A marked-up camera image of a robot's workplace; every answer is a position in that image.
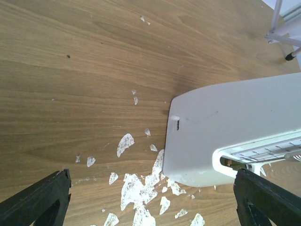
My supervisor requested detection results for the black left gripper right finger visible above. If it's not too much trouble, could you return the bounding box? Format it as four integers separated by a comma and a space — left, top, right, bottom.
233, 169, 301, 226

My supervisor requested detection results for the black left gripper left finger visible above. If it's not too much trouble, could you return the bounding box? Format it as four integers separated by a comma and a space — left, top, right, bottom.
0, 169, 71, 226

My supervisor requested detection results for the white tripod music stand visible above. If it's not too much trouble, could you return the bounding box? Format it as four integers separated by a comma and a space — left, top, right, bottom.
265, 0, 301, 61

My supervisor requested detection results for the white metronome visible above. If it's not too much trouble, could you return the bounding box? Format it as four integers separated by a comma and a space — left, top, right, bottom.
163, 73, 301, 187

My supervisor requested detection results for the white paper scrap pile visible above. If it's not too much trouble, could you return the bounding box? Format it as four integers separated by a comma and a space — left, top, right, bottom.
74, 88, 206, 226

